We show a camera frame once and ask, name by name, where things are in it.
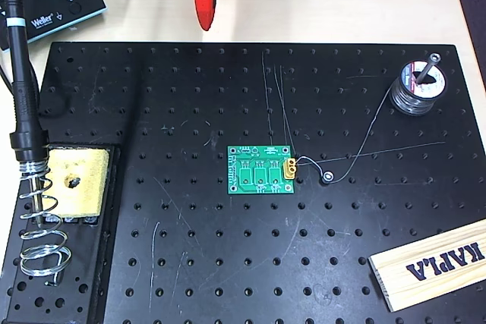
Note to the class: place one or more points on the teal Weller soldering station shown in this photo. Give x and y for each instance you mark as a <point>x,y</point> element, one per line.
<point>57,1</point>

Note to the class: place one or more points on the black perforated breadboard plate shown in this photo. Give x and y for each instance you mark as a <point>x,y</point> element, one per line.
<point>266,263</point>

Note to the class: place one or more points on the yellow cleaning sponge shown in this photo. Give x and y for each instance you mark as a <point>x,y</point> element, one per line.
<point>83,187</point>

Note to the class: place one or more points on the silver washer screw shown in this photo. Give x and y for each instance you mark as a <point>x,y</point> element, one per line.
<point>328,177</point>

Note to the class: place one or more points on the metal post screw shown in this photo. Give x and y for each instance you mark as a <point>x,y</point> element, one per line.
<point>431,66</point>

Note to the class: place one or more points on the yellow power connector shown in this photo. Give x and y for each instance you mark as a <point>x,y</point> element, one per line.
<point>289,172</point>

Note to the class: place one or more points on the printed Kapla wooden plank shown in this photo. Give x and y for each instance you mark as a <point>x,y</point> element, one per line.
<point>425,263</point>

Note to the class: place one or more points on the black stand with spring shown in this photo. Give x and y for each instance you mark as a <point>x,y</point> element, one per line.
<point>95,263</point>

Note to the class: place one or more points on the green circuit board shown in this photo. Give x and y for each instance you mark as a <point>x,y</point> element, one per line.
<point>262,183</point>

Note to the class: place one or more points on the black soldering iron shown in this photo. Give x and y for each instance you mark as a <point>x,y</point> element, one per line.
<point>23,92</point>

